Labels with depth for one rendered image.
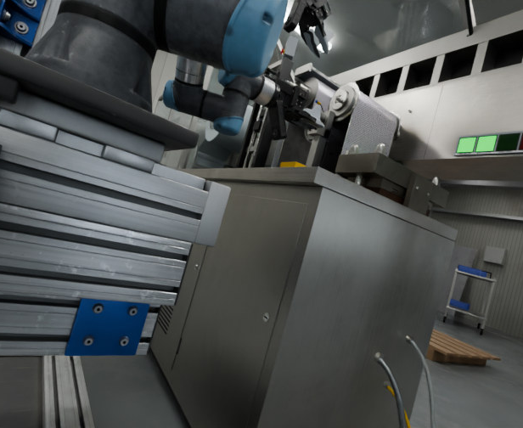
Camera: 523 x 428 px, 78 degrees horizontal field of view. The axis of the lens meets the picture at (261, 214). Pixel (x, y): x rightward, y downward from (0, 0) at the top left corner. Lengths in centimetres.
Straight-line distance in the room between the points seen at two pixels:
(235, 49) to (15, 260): 34
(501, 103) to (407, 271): 63
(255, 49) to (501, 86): 105
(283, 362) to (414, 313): 50
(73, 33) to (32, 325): 34
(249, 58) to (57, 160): 25
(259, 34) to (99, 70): 19
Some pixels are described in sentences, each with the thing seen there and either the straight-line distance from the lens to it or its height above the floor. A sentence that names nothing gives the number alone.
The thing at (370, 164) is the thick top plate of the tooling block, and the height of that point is 99.
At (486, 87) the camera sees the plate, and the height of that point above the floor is 139.
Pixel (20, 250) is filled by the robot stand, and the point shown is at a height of 64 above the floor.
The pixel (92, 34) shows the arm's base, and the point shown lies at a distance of 45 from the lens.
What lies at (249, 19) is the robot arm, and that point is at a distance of 44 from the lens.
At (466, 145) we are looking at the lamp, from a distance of 131.
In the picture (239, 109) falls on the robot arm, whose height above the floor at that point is 102.
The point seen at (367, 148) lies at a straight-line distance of 127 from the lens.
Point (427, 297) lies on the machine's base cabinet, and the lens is 120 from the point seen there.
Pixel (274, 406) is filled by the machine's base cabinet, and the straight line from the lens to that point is 87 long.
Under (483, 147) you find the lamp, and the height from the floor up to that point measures 117.
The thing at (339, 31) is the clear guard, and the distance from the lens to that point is 194.
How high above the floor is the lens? 73
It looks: 2 degrees up
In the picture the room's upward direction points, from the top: 16 degrees clockwise
